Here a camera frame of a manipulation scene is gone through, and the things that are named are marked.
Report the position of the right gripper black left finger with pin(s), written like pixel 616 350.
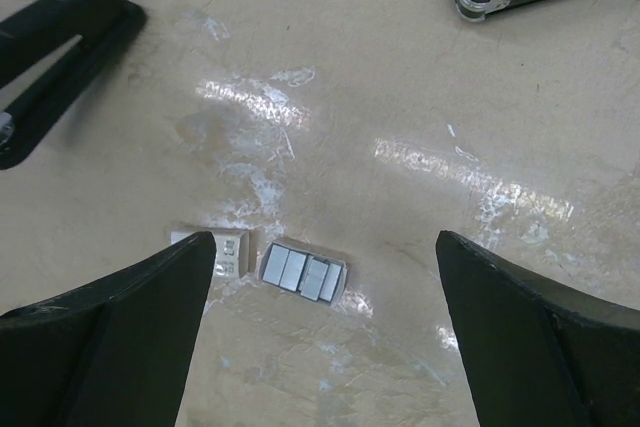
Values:
pixel 114 352

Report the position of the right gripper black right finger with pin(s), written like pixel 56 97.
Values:
pixel 537 352

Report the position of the white staple box sleeve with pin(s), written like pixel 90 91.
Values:
pixel 232 248

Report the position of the staple tray with staples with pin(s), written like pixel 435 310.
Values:
pixel 311 272

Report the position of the black stapler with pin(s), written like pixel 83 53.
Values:
pixel 106 28

